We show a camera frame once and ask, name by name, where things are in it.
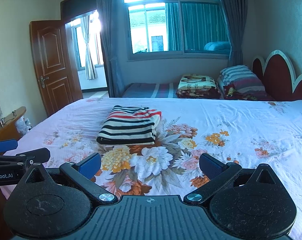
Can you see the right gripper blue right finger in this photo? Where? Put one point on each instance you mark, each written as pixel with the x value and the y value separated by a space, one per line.
pixel 219 174

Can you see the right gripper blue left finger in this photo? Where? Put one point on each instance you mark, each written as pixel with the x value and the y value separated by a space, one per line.
pixel 79 175

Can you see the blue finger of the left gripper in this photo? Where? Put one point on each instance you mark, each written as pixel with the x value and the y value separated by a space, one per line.
pixel 41 155
pixel 8 145

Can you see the striped black white red sweater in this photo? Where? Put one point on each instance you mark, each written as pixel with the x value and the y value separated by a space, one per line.
pixel 130 126

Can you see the wooden bedside table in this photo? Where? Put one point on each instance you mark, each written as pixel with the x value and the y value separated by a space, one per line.
pixel 9 130

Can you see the white plastic bag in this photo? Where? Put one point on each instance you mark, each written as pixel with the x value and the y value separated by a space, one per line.
pixel 23 125

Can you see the pink floral bed sheet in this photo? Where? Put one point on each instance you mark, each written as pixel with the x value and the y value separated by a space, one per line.
pixel 244 132

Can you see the brown wooden door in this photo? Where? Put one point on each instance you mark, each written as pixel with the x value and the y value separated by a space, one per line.
pixel 57 79

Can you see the colourful red patterned cloth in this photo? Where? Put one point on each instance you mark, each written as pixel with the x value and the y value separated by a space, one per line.
pixel 230 93

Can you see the folded cartoon print blanket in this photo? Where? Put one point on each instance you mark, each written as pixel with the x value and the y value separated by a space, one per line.
pixel 195 86

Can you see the white sheer hallway curtain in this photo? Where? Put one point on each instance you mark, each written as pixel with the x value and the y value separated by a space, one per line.
pixel 91 55

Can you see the striped grey pink pillow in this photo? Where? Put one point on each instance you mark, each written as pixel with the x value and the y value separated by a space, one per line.
pixel 243 80

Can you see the striped purple grey bed sheet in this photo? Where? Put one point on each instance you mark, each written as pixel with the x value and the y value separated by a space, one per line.
pixel 151 90

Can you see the red white scalloped headboard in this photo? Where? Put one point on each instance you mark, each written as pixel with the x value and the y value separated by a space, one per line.
pixel 278 76

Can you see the light blue folded quilt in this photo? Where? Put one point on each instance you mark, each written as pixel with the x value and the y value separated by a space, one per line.
pixel 220 47

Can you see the aluminium framed window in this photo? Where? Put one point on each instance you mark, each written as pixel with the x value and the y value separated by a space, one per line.
pixel 160 28

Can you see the grey curtain left of window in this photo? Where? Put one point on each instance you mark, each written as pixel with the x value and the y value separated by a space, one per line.
pixel 107 10

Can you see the grey curtain of window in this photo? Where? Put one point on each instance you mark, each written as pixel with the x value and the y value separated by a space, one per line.
pixel 235 14
pixel 107 10

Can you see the grey curtain right of window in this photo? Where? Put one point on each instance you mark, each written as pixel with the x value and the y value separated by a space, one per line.
pixel 235 14

